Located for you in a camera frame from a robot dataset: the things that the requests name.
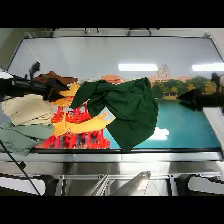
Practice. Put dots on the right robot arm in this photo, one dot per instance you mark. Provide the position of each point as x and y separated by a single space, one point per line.
213 101

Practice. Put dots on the dark green shirt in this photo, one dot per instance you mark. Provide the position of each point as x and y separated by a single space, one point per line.
133 106

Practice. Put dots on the cream garment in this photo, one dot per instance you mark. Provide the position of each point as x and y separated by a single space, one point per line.
26 108

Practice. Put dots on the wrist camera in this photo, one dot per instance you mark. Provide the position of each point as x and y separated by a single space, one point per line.
216 79
34 68

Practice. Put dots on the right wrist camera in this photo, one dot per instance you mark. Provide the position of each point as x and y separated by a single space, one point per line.
216 79

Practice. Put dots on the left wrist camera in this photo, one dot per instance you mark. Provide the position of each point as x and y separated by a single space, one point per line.
34 68

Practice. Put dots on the pale green garment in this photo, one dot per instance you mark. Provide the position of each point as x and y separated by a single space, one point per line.
18 138

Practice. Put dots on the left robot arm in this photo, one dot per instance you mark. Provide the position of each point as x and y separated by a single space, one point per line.
20 86

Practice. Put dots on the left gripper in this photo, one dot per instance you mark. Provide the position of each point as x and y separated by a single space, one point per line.
56 89

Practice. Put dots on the brown garment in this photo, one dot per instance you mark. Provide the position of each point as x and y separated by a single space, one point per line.
53 76

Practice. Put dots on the silver frame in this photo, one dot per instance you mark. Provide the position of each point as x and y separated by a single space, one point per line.
100 166

